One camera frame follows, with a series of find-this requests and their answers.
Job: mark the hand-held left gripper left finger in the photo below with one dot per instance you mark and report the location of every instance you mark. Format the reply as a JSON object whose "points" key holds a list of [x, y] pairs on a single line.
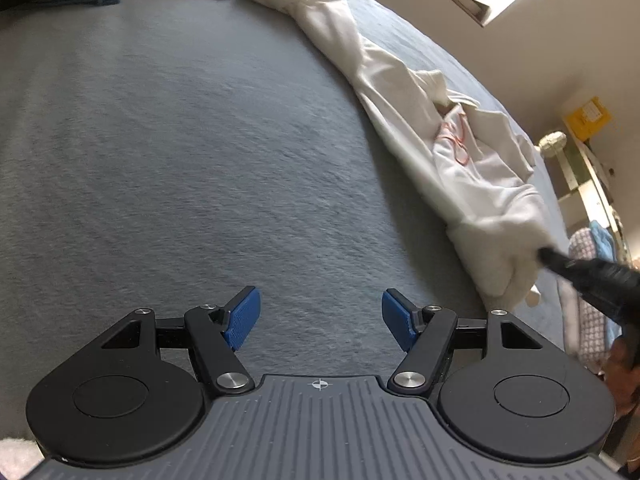
{"points": [[242, 317]]}

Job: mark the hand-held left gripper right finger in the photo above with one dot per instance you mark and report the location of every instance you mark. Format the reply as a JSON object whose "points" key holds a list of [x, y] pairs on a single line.
{"points": [[397, 317]]}

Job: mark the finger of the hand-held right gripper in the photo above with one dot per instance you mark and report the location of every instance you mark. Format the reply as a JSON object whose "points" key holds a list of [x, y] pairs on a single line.
{"points": [[555, 260]]}

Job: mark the white sweatshirt with pink outline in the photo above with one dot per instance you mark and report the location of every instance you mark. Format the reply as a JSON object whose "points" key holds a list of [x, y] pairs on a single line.
{"points": [[400, 100]]}

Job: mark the stack of folded clothes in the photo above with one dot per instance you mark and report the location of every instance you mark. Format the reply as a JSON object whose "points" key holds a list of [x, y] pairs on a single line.
{"points": [[592, 320]]}

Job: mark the person's right hand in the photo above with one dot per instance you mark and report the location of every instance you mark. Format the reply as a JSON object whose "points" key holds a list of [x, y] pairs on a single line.
{"points": [[622, 375]]}

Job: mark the light blue folded cloth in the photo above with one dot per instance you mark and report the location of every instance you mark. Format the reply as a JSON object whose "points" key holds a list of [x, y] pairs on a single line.
{"points": [[602, 234]]}

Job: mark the mirrored side table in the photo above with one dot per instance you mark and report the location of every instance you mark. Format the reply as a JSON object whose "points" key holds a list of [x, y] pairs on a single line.
{"points": [[575, 175]]}

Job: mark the yellow box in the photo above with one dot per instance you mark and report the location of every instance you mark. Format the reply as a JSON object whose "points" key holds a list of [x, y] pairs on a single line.
{"points": [[590, 117]]}

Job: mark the grey bed blanket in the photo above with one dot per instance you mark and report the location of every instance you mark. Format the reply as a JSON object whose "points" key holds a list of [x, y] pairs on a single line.
{"points": [[175, 160]]}

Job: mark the white fluffy towel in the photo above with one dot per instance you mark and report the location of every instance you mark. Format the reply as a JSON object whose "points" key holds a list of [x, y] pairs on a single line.
{"points": [[15, 460]]}

